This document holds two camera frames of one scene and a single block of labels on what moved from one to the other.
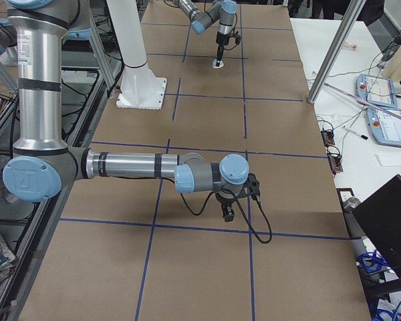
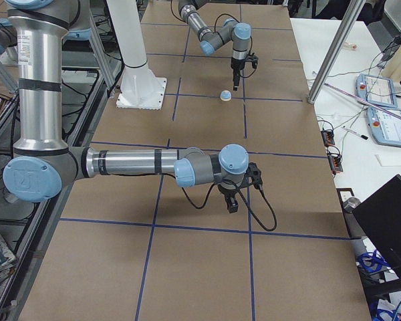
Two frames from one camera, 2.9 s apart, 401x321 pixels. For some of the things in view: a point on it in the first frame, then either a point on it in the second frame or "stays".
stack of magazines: x=0 y=260 stays
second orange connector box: x=335 y=162 stays
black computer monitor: x=387 y=216 stays
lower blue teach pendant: x=390 y=130 stays
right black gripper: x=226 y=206 -> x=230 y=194
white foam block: x=387 y=160 stays
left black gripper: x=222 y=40 -> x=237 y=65
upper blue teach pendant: x=376 y=90 stays
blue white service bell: x=214 y=61 -> x=225 y=95
